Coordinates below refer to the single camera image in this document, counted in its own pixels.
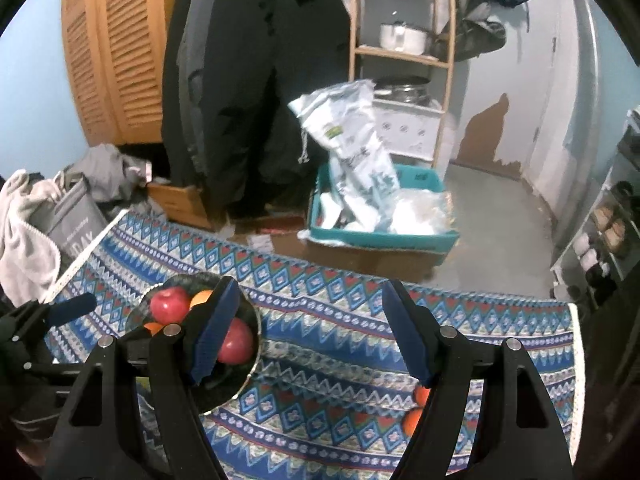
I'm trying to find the orange mandarin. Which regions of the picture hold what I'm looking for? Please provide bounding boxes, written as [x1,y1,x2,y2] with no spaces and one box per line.
[401,406,423,438]

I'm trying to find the small orange tangerine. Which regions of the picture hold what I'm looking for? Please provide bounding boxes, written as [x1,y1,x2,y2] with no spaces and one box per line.
[413,385,431,408]

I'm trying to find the small orange clementine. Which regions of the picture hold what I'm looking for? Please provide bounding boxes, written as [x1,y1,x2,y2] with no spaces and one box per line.
[143,322,164,335]

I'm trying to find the dark red apple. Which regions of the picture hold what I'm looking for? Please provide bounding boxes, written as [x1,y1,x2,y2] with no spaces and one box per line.
[217,318,254,365]

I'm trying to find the large orange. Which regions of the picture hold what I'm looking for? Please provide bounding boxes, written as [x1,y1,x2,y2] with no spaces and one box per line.
[190,289,213,309]

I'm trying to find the white towel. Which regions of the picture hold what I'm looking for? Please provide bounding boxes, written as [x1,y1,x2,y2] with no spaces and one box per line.
[0,169,63,307]

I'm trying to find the dark glass plate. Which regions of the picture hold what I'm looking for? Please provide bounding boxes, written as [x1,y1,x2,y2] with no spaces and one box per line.
[126,272,262,414]

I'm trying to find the grey tote bag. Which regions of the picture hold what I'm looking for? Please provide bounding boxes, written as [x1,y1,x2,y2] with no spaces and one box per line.
[29,174,108,269]

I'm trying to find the blue patterned tablecloth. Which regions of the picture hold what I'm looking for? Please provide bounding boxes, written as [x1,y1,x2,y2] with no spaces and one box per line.
[46,212,585,479]

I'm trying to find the grey crumpled clothing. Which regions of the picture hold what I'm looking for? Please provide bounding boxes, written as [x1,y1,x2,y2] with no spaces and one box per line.
[64,143,164,220]

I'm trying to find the brown cardboard box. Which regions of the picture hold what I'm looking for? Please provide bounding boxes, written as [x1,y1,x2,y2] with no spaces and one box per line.
[270,232,446,283]

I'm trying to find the wooden drawer box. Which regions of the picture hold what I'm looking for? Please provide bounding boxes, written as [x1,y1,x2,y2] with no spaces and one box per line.
[146,182,224,232]

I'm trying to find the grey shoe rack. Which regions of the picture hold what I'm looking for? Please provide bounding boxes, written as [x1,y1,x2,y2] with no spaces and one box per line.
[550,107,639,308]

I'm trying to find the clear plastic bag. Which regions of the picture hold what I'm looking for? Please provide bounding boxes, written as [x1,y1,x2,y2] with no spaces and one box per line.
[390,188,454,236]

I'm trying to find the teal plastic bin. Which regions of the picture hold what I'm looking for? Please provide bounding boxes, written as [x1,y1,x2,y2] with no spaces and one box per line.
[307,164,460,255]

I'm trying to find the white patterned storage box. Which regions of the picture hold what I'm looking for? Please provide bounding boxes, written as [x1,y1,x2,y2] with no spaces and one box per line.
[373,99,444,162]

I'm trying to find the wooden louvered closet door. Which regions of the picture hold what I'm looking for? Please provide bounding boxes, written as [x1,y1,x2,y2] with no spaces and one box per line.
[62,0,175,145]

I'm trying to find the white printed bag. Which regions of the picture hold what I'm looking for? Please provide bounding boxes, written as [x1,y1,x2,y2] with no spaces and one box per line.
[288,79,400,232]

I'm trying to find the black hanging coat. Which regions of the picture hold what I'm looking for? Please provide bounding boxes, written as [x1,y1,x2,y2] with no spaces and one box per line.
[162,0,349,221]

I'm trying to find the steel pot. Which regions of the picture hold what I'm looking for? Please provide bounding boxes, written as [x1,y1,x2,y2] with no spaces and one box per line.
[374,75,431,106]

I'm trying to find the dark hanging jacket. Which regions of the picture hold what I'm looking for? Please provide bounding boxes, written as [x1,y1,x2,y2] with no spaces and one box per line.
[430,3,506,62]

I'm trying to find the wooden shelf unit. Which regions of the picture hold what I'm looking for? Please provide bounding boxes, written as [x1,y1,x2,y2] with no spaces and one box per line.
[346,0,458,176]

